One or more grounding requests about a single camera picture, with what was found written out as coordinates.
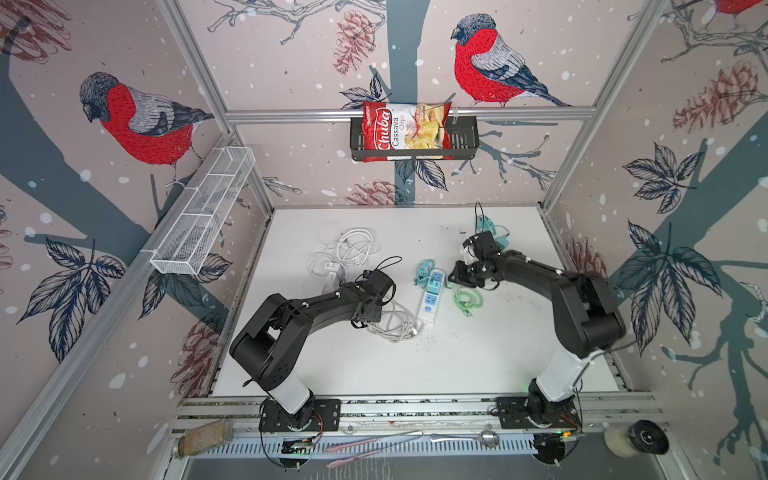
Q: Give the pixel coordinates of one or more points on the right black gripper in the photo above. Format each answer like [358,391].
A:
[457,276]

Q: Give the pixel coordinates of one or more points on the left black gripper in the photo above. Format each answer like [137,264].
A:
[377,316]

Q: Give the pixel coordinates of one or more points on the small white plug adapter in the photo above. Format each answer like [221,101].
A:
[322,264]

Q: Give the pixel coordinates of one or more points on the white blue power strip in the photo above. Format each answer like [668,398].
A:
[430,300]

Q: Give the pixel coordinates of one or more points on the purple power strip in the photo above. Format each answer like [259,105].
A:
[332,281]

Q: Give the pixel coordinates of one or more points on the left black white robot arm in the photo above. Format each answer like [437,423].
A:
[268,347]

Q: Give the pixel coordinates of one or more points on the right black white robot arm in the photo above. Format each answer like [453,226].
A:
[586,319]

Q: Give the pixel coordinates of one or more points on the red Chuba cassava chips bag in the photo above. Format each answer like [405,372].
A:
[387,127]

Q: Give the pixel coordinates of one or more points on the metal spoon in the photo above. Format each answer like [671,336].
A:
[486,438]

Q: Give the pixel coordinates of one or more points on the pink chopsticks pair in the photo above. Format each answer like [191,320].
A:
[361,449]

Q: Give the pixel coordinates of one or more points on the black white tape roll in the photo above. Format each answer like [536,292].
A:
[641,437]

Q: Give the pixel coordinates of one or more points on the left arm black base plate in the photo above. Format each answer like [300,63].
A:
[315,416]

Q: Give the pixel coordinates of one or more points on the black wall basket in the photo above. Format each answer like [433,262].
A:
[462,132]

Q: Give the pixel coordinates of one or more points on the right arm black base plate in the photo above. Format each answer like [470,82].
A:
[519,412]

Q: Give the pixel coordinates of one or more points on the white wire mesh basket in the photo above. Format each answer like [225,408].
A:
[192,236]

